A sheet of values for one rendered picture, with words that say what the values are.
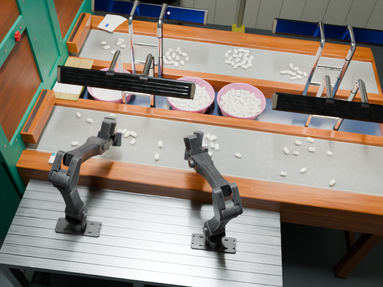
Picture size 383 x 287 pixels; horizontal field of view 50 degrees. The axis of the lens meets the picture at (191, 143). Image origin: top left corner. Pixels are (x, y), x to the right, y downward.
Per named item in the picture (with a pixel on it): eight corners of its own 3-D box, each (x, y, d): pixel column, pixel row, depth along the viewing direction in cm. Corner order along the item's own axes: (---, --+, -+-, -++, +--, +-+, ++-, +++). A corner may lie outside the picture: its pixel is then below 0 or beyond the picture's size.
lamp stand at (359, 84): (337, 165, 210) (372, 105, 175) (298, 160, 211) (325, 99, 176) (334, 137, 222) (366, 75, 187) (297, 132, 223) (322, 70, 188)
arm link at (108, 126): (104, 117, 182) (90, 119, 170) (121, 122, 180) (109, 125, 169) (97, 141, 184) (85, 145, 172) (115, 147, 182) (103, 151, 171)
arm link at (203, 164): (187, 154, 164) (219, 199, 140) (207, 148, 167) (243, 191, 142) (189, 177, 171) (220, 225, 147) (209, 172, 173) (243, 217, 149)
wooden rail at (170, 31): (362, 82, 266) (373, 60, 251) (88, 48, 273) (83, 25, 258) (359, 69, 273) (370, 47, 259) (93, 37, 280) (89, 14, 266)
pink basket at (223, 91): (262, 132, 222) (265, 120, 214) (213, 126, 223) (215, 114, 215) (263, 97, 238) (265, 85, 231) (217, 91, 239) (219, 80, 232)
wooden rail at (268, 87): (375, 114, 238) (383, 100, 229) (69, 76, 245) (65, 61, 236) (373, 107, 241) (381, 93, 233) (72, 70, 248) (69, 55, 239)
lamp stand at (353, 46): (330, 109, 235) (359, 46, 200) (296, 105, 236) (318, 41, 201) (328, 86, 247) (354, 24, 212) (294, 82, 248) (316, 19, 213)
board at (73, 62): (77, 102, 217) (76, 100, 216) (49, 98, 217) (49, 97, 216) (94, 61, 237) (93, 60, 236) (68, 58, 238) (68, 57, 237)
